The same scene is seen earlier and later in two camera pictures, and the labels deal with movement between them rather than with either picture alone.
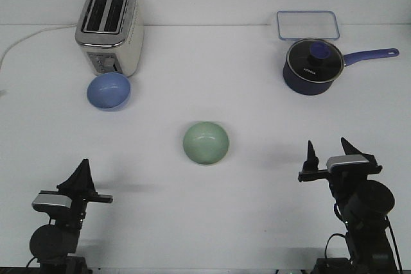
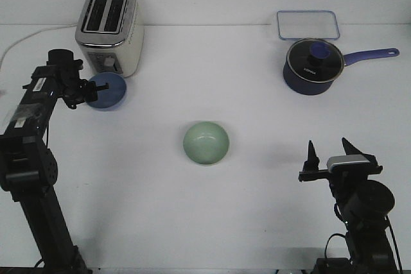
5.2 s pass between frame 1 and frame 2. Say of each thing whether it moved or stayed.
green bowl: stayed
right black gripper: stayed
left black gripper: moved
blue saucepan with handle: stayed
